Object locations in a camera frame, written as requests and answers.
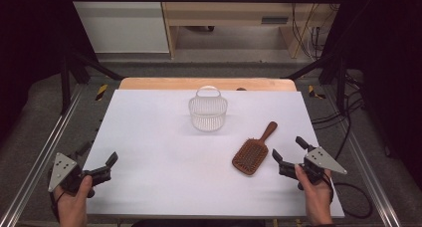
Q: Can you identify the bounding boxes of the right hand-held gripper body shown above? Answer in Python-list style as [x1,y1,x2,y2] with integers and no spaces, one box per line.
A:
[278,146,348,185]

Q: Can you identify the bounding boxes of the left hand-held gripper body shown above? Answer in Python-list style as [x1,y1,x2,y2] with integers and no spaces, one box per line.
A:
[48,151,112,199]

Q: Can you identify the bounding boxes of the brown wooden paddle hairbrush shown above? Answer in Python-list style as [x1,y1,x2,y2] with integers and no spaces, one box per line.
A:
[231,120,279,176]

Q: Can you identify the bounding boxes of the white slotted plastic basket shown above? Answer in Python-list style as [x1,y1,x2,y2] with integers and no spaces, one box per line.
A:
[188,85,229,133]

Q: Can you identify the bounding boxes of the person's left hand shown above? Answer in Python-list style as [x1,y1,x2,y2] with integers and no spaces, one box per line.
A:
[53,175,95,223]

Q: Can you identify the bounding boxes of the person's right hand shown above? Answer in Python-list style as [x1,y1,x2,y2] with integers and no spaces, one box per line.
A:
[294,163,334,223]

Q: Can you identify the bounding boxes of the white table cover sheet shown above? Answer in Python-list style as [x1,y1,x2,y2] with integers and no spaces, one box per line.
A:
[83,89,346,220]

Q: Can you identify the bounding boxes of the wooden table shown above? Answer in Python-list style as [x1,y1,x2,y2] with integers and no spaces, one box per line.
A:
[118,77,298,93]

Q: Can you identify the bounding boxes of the person's dark clothing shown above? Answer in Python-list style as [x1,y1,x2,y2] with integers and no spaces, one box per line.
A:
[131,219,267,227]

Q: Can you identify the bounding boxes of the black curtain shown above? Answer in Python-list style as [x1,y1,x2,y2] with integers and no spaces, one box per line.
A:
[0,0,100,145]
[320,0,422,183]

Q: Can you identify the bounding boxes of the white cabinet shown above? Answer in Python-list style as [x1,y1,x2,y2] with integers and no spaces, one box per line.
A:
[67,0,170,54]

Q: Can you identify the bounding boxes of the light wooden desk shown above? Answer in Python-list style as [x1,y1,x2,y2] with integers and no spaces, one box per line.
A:
[158,0,346,60]

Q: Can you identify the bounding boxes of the aluminium floor rail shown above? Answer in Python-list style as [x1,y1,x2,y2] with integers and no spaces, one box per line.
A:
[321,86,403,227]
[0,84,85,227]

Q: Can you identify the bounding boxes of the bundle of black floor cables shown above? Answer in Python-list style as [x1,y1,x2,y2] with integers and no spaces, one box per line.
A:
[311,71,366,162]

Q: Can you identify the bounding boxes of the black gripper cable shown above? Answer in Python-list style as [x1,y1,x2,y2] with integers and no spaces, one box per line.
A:
[331,181,374,220]

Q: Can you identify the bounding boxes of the black diagonal frame strut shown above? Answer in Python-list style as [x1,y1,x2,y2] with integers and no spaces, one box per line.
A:
[60,50,126,115]
[284,50,348,115]

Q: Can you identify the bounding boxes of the black hanging cables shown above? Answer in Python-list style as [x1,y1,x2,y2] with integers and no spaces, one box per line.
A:
[290,2,324,61]

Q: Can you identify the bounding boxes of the yellow cable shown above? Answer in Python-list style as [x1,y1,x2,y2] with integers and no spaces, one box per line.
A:
[298,2,321,59]

